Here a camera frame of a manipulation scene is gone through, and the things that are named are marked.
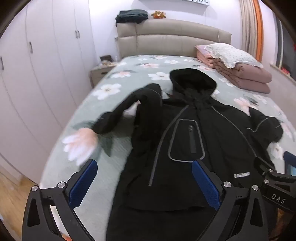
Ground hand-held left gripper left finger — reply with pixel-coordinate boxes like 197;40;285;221
22;159;98;241

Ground black hooded jacket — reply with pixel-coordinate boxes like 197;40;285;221
92;68;284;241

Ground white dotted pillow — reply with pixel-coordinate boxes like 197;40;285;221
205;43;264;69

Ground beige curtain with orange band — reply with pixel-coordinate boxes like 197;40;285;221
239;0;264;62

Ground dark grey window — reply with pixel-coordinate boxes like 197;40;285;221
276;21;296;70

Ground beige padded headboard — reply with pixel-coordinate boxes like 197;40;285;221
117;19;232;61

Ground white wardrobe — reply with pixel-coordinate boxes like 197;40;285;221
0;0;97;186

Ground mauve folded quilt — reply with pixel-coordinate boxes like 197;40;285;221
213;58;272;94

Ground white patterned wall art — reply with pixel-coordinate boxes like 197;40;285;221
181;0;211;5

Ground orange plush toy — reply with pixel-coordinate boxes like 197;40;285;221
151;10;167;19

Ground bed with floral sheet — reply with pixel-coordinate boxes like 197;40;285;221
39;54;296;241

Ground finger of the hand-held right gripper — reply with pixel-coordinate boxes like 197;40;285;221
254;157;276;180
283;151;296;179

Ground dark folded clothes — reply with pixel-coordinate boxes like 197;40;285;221
116;10;149;24

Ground beige nightstand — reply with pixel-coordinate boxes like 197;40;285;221
90;62;116;88

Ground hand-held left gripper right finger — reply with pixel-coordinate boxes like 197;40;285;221
191;159;269;241

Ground salmon folded blanket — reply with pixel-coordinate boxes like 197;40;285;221
195;44;215;68

